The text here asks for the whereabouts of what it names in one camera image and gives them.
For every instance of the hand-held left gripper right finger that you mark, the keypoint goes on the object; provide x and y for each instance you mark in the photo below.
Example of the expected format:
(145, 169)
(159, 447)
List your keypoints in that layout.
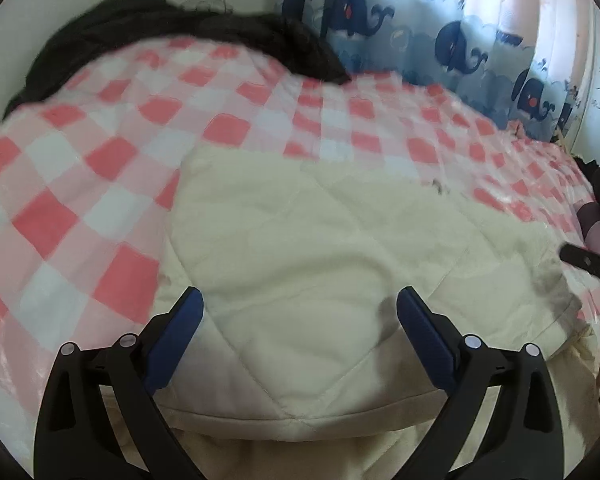
(427, 340)

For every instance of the cream quilted jacket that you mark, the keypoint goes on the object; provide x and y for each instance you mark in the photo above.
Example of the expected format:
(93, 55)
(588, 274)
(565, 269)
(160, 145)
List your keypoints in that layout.
(305, 260)

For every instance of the pink checkered bed cover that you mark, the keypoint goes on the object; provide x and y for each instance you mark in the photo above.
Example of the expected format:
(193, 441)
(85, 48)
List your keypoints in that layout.
(105, 135)

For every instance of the whale print curtain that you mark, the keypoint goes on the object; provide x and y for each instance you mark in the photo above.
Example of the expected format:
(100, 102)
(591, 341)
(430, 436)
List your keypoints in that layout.
(430, 20)

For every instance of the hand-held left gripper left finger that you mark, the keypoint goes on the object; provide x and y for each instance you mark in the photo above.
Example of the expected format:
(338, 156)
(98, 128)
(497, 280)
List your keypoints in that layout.
(177, 340)

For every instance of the black jacket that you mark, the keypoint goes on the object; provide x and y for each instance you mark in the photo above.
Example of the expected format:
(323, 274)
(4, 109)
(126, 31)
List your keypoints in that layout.
(180, 20)

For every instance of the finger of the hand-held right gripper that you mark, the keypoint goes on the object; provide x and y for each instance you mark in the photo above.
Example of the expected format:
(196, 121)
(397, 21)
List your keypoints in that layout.
(587, 262)

